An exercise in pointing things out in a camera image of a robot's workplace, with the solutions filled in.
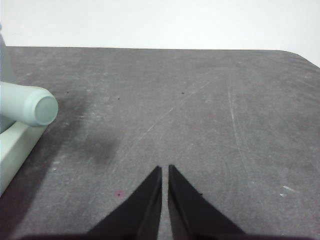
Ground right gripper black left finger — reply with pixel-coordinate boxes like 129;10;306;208
85;165;163;238

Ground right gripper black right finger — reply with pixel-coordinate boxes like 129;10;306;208
167;163;248;239

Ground mint green pot with handle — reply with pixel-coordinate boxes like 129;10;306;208
0;22;60;127

